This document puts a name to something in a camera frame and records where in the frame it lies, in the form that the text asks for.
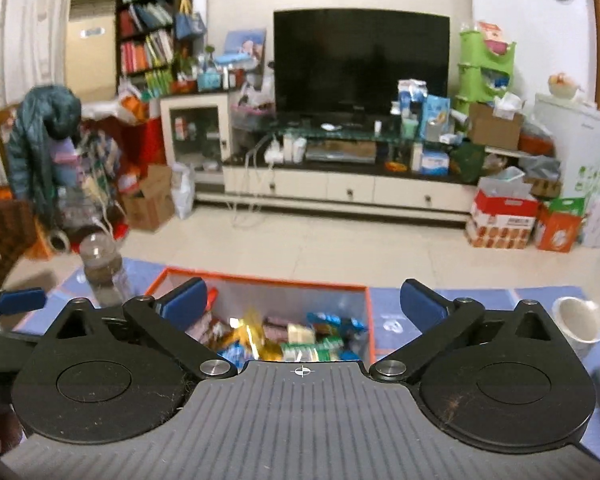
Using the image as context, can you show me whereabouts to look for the blue snack packet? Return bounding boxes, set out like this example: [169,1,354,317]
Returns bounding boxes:
[306,312,367,337]

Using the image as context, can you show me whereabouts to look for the orange green gift bag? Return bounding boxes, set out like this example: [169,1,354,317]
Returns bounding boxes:
[533,198,585,254]

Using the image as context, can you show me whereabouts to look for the green stacked storage bins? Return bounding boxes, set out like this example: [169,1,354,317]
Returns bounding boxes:
[453,29,517,114]

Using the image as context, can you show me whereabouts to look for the white cat pattern mug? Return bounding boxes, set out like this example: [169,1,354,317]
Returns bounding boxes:
[552,297,600,360]

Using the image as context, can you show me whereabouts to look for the dark bookshelf with books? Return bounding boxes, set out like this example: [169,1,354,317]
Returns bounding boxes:
[116,0,207,101]

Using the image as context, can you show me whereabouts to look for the blue plaid tablecloth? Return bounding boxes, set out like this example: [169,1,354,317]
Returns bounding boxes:
[11,257,600,463]

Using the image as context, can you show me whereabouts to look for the open cardboard box on floor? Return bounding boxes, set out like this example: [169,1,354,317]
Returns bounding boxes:
[121,165,174,232]

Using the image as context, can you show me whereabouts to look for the glass jar with dark contents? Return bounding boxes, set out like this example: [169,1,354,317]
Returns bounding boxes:
[79,233,133,308]

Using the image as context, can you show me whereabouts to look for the teal puffer jacket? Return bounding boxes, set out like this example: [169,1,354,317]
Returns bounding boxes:
[6,84,82,229]

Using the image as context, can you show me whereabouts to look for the white small refrigerator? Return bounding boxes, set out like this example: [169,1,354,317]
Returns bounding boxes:
[532,93,600,203]

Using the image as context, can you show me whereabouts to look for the yellow cake packet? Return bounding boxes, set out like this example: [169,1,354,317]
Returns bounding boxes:
[228,309,283,362]

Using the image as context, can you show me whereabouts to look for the white glass door cabinet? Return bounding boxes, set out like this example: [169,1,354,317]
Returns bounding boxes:
[160,92,232,182]

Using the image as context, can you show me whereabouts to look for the brown cardboard box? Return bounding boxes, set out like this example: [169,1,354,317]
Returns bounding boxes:
[468,103,524,151]

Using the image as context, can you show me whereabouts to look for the black flat screen television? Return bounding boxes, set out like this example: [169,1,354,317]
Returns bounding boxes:
[273,9,451,115]

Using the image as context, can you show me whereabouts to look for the red white carton box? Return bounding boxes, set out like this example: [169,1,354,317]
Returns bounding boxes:
[465,190,540,249]

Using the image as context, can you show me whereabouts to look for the orange cardboard box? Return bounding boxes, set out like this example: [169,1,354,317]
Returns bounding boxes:
[145,266,376,364]

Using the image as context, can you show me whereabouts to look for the plaid brown chair cover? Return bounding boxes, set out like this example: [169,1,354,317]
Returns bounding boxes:
[0,200,36,287]

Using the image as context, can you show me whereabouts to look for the white tv console cabinet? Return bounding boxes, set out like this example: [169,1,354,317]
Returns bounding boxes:
[222,119,479,224]

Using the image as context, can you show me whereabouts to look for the green pastry packet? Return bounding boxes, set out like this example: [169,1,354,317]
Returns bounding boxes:
[280,337,344,362]

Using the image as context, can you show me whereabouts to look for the dark brown chocolate snack packet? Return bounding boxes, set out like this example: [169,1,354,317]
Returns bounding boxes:
[262,316,291,344]

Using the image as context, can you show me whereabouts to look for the roll of tape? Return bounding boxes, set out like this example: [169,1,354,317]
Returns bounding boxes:
[47,230,71,254]

